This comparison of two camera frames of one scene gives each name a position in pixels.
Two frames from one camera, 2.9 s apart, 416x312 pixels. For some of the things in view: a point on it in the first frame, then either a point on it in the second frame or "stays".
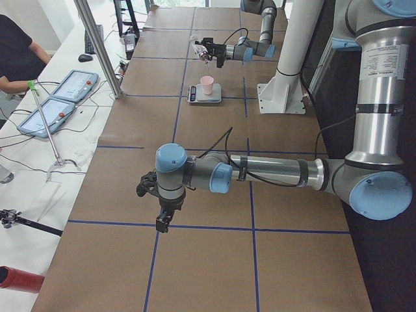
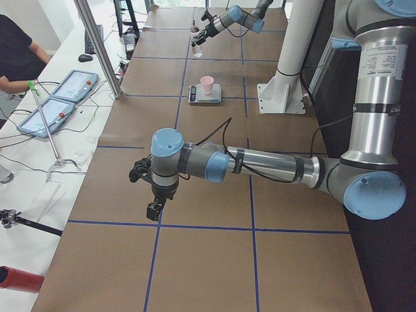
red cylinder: (19, 279) stays
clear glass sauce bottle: (201, 50) to (197, 50)
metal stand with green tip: (60, 161) stays
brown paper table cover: (278, 248) stays
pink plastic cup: (207, 82) stays
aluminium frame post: (84, 8) stays
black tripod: (9, 217) stays
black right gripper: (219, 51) to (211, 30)
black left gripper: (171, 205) to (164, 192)
